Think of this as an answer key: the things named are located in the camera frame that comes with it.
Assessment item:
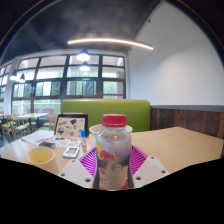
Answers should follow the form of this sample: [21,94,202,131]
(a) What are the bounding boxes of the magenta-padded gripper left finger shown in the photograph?
[57,147,100,190]

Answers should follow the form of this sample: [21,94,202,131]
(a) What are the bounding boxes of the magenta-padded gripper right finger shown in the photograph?
[128,144,171,189]

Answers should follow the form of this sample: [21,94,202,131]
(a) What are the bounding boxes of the red-capped clear drink bottle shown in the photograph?
[92,113,135,191]

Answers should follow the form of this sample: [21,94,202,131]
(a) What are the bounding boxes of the small white handheld device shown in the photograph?
[62,145,81,159]

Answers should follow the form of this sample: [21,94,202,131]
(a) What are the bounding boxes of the white printed sticker sheet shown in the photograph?
[53,135,83,148]

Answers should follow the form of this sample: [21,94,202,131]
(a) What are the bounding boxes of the small blue-capped white tube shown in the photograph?
[80,129,88,147]

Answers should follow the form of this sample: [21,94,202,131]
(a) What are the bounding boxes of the white bowl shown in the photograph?
[88,123,134,139]

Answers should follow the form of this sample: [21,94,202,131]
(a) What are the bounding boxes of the black-framed sticker-covered tablet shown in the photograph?
[53,113,90,139]

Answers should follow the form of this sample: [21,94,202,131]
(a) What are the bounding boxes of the small dark flat box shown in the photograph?
[38,140,57,150]

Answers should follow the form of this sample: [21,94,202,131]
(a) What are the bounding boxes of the pale yellow mug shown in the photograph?
[25,146,61,176]

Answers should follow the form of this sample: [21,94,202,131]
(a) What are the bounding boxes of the green upholstered bench backrest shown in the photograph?
[60,98,152,133]

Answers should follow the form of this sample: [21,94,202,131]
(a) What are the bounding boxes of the white paper sheet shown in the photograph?
[21,129,56,146]

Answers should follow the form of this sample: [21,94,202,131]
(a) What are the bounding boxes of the light wooden dining table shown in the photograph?
[14,112,50,128]

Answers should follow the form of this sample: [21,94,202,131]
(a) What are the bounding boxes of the wooden chairs with green seats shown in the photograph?
[0,113,59,139]

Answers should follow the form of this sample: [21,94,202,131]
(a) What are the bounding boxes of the black pendant lamps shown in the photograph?
[9,48,92,84]

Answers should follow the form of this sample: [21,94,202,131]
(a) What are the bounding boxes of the curved linear ceiling light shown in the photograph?
[67,37,155,51]

